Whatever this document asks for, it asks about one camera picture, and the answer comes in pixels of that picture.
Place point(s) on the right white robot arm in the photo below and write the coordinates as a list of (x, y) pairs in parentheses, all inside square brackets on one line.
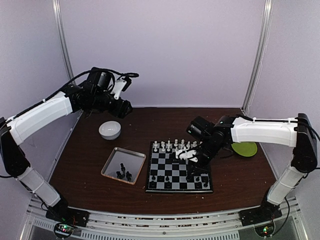
[(293, 132)]

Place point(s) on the green plate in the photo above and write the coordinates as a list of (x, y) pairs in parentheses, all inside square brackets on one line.
[(245, 149)]

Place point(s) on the black knight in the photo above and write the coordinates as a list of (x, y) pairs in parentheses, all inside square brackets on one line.
[(198, 185)]

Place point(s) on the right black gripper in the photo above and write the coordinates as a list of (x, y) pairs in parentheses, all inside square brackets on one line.
[(193, 167)]

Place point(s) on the white knight right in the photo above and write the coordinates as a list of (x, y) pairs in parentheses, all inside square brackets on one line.
[(194, 144)]

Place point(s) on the aluminium front rail frame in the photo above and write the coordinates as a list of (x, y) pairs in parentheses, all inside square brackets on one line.
[(219, 225)]

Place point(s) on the white king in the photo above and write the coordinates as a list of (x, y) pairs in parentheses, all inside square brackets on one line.
[(182, 144)]

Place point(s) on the white bowl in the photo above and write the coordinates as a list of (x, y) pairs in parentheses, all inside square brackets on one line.
[(110, 130)]

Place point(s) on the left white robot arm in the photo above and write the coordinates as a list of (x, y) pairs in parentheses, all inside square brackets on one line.
[(20, 129)]

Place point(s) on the wooden tray with mirror base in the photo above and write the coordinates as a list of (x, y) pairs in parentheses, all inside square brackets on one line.
[(124, 165)]

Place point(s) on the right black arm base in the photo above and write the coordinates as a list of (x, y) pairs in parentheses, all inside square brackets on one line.
[(261, 219)]

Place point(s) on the black and grey chessboard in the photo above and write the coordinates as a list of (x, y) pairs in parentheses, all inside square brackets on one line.
[(160, 166)]

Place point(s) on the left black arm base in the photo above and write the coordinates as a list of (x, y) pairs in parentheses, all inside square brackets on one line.
[(69, 223)]

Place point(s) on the pile of black chess pieces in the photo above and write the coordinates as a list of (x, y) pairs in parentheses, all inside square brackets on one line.
[(123, 173)]

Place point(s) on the left aluminium frame post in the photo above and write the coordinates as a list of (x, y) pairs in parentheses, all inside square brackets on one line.
[(66, 52)]

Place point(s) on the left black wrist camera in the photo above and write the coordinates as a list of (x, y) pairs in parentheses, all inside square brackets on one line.
[(98, 80)]

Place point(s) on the right aluminium frame post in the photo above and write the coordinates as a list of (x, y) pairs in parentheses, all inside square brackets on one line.
[(257, 64)]

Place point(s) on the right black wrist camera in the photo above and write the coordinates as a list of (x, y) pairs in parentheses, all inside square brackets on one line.
[(200, 128)]

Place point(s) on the white queen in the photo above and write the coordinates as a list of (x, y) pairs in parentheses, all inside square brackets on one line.
[(176, 144)]

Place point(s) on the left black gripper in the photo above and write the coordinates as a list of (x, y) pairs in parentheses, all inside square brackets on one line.
[(120, 110)]

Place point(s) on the aluminium frame post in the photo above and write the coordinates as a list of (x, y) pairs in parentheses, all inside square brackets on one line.
[(257, 64), (66, 52)]

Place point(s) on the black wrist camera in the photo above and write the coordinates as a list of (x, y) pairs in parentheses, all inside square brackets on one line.
[(98, 80), (200, 128)]

